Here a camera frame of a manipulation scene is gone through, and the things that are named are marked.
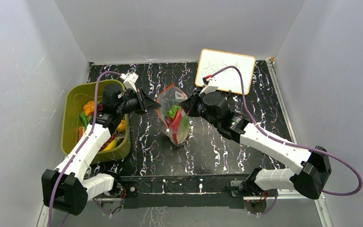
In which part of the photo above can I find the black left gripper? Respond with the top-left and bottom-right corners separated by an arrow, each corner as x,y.
117,88 -> 161,116

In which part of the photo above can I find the dark red plum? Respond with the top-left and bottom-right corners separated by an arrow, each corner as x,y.
164,115 -> 173,127

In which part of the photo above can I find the clear zip top bag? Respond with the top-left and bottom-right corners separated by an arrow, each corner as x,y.
156,84 -> 190,146

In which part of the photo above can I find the green lettuce head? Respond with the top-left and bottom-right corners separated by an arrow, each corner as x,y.
164,105 -> 190,146

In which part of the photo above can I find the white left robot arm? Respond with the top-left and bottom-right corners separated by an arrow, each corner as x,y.
42,84 -> 160,216

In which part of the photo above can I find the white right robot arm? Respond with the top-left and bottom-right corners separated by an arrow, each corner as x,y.
180,92 -> 331,200

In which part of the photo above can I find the orange tangerine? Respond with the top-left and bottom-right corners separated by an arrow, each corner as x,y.
116,120 -> 126,133

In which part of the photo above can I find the red grape bunch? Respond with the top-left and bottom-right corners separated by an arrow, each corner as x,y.
100,132 -> 117,151

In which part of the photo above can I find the yellow banana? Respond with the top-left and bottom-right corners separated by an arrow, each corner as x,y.
102,140 -> 117,151

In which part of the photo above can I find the orange bumpy fruit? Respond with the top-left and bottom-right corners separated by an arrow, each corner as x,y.
83,101 -> 95,117

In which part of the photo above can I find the dark green cucumber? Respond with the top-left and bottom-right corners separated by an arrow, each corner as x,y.
79,112 -> 89,128

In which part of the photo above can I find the watermelon slice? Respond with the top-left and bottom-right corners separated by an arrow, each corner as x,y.
78,126 -> 85,141

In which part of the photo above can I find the olive green plastic basket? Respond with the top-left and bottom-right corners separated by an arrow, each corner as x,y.
61,82 -> 131,164

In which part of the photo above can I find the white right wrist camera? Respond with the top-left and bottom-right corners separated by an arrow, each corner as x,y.
199,75 -> 218,97

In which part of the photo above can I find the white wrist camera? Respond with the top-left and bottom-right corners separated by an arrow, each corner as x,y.
120,72 -> 138,92
199,75 -> 218,97

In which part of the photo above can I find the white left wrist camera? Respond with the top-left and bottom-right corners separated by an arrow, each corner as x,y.
120,72 -> 138,92

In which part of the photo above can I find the white board orange frame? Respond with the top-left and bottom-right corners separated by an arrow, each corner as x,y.
195,49 -> 256,95

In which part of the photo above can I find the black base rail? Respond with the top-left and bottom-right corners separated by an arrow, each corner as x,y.
43,174 -> 282,210

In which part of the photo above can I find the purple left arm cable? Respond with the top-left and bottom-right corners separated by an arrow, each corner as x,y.
47,71 -> 126,227

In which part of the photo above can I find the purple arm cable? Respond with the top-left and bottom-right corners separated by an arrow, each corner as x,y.
209,66 -> 363,197
47,71 -> 126,227

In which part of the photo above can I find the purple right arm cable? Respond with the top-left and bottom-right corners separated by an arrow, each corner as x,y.
209,66 -> 363,197

